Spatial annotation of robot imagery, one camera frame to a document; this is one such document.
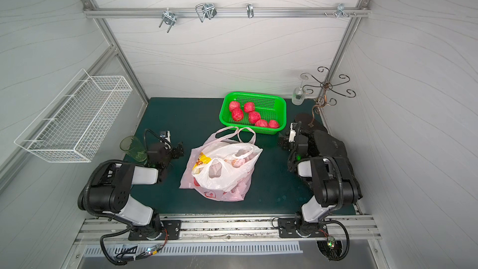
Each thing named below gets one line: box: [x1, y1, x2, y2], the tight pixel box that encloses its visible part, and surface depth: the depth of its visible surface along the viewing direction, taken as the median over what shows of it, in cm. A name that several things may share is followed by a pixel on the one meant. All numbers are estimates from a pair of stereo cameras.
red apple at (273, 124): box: [267, 119, 280, 129], surface depth 103 cm
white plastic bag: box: [191, 142, 264, 193], surface depth 81 cm
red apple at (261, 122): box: [255, 118, 269, 128], surface depth 103 cm
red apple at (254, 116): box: [248, 110, 261, 124], surface depth 106 cm
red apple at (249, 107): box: [243, 101, 255, 113], surface depth 112 cm
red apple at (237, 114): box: [230, 107, 244, 122], surface depth 109 cm
